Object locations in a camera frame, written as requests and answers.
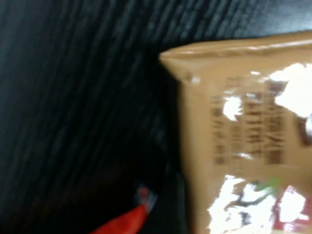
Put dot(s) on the tan printed biscuit packet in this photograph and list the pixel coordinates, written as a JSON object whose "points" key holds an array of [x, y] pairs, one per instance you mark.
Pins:
{"points": [[207, 126]]}

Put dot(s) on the red shrimp chips bag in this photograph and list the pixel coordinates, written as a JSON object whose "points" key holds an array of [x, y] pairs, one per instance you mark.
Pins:
{"points": [[126, 219]]}

